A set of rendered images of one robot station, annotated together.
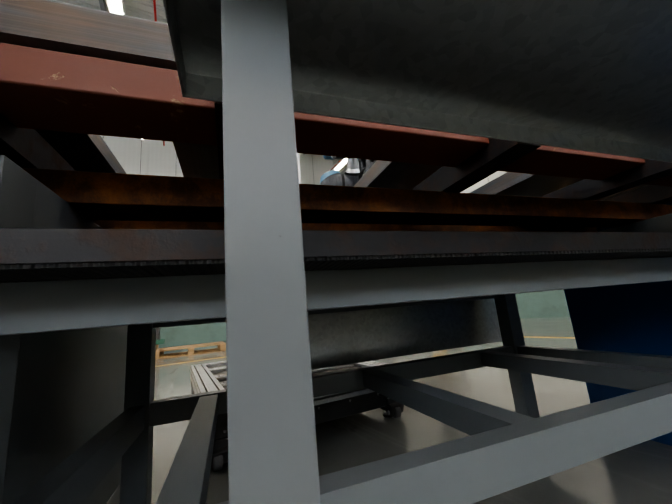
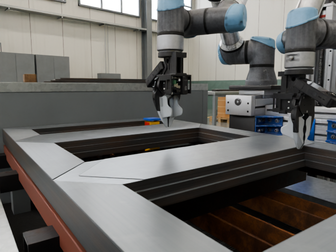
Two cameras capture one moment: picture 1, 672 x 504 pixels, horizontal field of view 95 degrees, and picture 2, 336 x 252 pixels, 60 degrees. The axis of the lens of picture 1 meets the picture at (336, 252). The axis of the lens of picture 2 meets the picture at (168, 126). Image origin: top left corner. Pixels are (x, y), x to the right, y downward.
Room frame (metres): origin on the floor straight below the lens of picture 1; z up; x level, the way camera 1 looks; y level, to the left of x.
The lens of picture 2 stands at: (0.56, -0.84, 1.03)
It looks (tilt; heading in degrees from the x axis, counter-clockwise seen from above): 8 degrees down; 74
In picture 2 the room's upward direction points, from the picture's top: straight up
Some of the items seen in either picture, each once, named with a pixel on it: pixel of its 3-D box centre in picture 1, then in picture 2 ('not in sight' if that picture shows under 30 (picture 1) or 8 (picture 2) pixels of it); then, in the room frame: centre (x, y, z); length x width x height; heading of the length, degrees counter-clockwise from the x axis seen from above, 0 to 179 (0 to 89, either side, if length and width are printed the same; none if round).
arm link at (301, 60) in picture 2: not in sight; (298, 61); (1.11, -0.17, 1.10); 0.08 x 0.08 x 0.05
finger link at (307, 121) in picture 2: not in sight; (297, 130); (1.13, -0.16, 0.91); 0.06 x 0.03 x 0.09; 110
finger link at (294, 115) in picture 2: not in sight; (297, 115); (1.10, -0.20, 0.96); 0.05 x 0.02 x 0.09; 20
